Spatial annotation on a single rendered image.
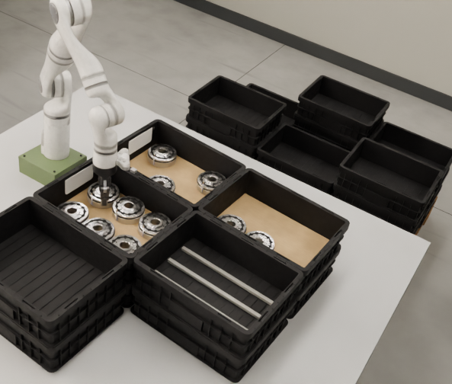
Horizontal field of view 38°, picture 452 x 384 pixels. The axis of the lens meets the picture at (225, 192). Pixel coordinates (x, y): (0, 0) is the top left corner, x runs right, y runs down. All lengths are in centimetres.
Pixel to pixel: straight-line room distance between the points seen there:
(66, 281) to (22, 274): 13
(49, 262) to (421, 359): 177
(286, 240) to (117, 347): 63
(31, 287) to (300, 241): 85
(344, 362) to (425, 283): 146
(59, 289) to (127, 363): 28
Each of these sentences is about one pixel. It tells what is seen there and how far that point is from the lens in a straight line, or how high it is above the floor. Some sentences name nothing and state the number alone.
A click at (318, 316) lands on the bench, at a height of 70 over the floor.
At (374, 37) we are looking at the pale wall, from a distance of 490.
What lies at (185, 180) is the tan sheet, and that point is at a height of 83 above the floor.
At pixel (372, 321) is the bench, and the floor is 70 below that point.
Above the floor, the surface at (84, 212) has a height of 86.
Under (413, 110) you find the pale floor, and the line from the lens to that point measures 477.
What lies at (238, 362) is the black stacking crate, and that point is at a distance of 183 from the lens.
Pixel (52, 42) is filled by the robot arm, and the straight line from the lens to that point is 212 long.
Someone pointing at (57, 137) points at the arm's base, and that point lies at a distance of 240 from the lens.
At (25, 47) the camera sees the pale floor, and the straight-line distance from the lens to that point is 477.
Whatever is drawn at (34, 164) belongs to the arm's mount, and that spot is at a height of 77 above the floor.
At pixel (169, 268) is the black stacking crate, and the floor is 83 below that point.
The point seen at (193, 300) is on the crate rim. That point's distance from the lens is 178.
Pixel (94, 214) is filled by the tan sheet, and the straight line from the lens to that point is 214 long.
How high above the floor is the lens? 227
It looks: 39 degrees down
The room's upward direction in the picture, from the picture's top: 10 degrees clockwise
